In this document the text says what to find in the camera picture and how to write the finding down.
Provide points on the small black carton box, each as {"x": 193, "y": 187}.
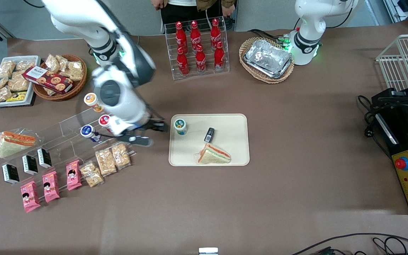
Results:
{"x": 10, "y": 173}
{"x": 44, "y": 158}
{"x": 209, "y": 135}
{"x": 29, "y": 164}

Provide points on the red cookie box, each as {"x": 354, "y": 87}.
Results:
{"x": 48, "y": 79}

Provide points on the red emergency stop button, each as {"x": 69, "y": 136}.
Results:
{"x": 400, "y": 163}

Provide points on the light oval wicker basket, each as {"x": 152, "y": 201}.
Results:
{"x": 246, "y": 67}

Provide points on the clear acrylic bottle rack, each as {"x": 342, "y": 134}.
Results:
{"x": 225, "y": 71}

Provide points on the black power plug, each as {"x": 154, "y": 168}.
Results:
{"x": 368, "y": 132}

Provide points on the person left hand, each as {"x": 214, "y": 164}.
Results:
{"x": 228, "y": 10}

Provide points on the red cola bottle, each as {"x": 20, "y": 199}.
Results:
{"x": 179, "y": 33}
{"x": 195, "y": 32}
{"x": 182, "y": 63}
{"x": 215, "y": 31}
{"x": 219, "y": 56}
{"x": 200, "y": 59}

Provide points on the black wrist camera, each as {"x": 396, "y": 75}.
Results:
{"x": 140, "y": 141}

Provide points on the blue lid gum bottle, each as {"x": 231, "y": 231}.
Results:
{"x": 89, "y": 132}

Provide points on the yellow snack pack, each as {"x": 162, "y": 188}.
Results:
{"x": 16, "y": 96}

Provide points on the metal equipment shelf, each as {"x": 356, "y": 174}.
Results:
{"x": 406, "y": 9}

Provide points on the green lid gum bottle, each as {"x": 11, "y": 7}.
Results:
{"x": 180, "y": 126}

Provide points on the brown round wicker basket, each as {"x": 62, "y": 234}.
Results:
{"x": 62, "y": 96}

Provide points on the standing person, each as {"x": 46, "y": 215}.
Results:
{"x": 190, "y": 9}

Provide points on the black sealing machine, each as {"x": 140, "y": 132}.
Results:
{"x": 402, "y": 141}

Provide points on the orange lid gum bottle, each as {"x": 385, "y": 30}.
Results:
{"x": 91, "y": 100}

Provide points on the wrapped triangle sandwich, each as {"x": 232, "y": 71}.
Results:
{"x": 214, "y": 156}
{"x": 14, "y": 143}

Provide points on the clear acrylic stepped display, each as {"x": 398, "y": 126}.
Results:
{"x": 66, "y": 141}

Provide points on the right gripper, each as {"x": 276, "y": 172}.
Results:
{"x": 153, "y": 125}

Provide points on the red lid gum bottle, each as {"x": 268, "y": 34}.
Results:
{"x": 104, "y": 121}

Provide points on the silver metal bar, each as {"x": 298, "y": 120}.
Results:
{"x": 386, "y": 128}

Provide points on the pink snack pack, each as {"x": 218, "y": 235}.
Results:
{"x": 29, "y": 196}
{"x": 50, "y": 186}
{"x": 73, "y": 175}

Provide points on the cream plastic tray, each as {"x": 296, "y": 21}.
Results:
{"x": 190, "y": 152}

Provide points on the stacked foil containers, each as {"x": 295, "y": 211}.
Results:
{"x": 267, "y": 58}

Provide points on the person right hand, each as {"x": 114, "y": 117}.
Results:
{"x": 158, "y": 4}

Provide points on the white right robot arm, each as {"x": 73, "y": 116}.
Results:
{"x": 119, "y": 99}

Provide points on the white plastic bin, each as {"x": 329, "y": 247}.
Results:
{"x": 35, "y": 62}

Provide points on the small white device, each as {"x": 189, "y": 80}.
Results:
{"x": 208, "y": 251}

